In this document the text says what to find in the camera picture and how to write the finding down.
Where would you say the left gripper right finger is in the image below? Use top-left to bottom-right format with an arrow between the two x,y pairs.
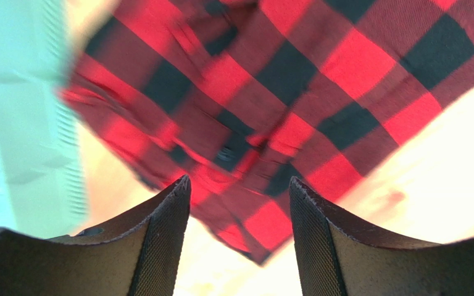
289,178 -> 474,295

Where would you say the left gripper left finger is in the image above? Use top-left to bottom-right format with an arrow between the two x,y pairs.
0,176 -> 191,295

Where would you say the red black plaid shirt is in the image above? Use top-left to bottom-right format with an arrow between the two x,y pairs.
62,1 -> 474,265

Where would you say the green file organizer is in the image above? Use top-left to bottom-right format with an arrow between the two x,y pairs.
0,0 -> 88,239

